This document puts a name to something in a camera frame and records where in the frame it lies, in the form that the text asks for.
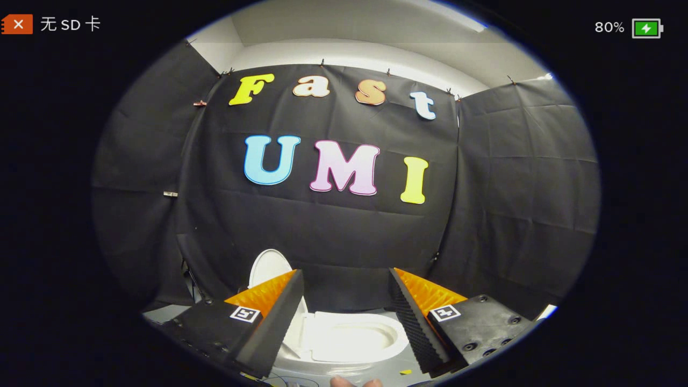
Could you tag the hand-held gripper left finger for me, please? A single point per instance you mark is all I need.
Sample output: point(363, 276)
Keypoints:
point(277, 317)

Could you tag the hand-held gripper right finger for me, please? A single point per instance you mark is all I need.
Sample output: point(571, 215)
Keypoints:
point(411, 317)

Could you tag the white toilet seat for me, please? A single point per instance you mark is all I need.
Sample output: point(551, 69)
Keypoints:
point(322, 336)

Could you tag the white toilet bowl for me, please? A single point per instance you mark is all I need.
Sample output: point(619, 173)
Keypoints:
point(344, 368)

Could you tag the black backdrop cloth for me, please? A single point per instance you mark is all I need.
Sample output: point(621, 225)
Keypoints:
point(333, 236)

